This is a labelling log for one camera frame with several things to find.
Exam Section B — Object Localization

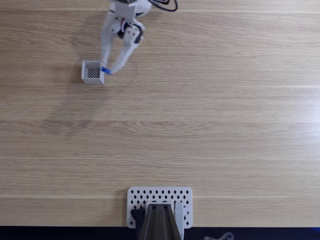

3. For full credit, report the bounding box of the grey clamp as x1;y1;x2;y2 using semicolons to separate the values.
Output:
174;201;186;240

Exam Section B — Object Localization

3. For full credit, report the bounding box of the white cable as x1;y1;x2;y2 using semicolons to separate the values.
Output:
203;232;235;240

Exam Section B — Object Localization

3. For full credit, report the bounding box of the small white perforated crate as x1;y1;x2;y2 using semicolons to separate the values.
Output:
81;60;105;85

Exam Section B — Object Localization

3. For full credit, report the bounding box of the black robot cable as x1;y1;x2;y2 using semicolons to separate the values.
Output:
149;0;179;13

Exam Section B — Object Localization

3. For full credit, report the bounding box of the black clamp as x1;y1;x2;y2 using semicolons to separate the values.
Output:
130;208;146;230

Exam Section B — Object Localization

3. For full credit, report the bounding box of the white perforated base plate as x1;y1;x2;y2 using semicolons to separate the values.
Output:
126;186;193;230

